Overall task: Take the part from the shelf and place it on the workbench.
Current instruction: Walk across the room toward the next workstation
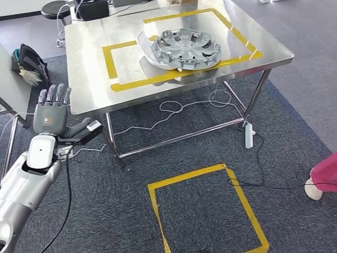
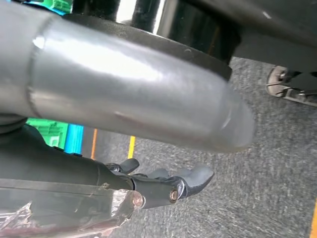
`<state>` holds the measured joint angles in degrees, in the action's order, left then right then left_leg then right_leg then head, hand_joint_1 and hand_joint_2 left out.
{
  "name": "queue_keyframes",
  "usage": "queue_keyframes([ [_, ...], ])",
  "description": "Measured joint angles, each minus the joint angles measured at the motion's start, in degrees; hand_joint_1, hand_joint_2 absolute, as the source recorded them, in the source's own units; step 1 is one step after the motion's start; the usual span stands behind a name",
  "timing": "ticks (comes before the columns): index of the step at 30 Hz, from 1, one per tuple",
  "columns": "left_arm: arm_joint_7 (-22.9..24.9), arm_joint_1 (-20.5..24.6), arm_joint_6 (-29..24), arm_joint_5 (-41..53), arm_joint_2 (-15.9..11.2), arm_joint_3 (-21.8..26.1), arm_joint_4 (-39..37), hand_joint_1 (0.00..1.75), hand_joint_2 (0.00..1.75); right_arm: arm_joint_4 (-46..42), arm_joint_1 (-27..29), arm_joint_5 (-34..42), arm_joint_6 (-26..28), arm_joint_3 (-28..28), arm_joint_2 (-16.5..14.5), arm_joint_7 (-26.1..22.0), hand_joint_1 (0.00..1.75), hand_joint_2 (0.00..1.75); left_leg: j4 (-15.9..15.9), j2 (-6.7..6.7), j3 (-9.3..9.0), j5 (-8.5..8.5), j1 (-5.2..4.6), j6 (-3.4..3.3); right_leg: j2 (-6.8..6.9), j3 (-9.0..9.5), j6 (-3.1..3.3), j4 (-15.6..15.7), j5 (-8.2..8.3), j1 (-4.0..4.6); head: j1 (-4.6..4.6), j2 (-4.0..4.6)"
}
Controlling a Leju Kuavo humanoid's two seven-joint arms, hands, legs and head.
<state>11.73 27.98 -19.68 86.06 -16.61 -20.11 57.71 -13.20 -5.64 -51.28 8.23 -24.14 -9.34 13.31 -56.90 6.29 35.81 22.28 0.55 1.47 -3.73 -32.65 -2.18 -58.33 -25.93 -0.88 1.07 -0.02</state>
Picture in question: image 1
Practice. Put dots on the white plastic part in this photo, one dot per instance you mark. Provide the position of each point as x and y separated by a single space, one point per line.
145 49

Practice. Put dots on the silver plastic wheel hubcap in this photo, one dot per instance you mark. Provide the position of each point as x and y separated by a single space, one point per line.
184 49

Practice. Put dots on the yellow floor tape square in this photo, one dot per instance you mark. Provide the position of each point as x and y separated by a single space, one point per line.
244 199

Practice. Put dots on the small yellow tape rectangle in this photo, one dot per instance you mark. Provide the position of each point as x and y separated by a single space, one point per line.
108 63

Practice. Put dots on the white desk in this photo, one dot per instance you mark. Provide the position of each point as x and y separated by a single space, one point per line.
10 87
136 10

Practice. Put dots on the large yellow tape rectangle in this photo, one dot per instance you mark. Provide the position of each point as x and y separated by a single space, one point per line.
237 35

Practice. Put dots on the stainless steel workbench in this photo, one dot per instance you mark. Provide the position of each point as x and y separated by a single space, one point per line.
87 69

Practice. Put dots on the person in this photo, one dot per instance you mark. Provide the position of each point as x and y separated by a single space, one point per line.
323 173

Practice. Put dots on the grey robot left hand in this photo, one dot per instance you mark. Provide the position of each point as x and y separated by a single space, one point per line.
50 118

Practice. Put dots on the black bag with fur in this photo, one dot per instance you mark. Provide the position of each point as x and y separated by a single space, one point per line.
32 66

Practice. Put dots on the floor socket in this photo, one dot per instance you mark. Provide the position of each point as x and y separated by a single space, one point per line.
64 152

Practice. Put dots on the white power strip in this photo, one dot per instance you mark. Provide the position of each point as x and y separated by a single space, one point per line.
249 136

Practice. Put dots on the pale left wrist box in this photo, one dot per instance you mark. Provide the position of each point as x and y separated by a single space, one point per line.
41 150

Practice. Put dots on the black round stool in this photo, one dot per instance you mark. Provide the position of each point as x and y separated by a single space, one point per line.
55 8

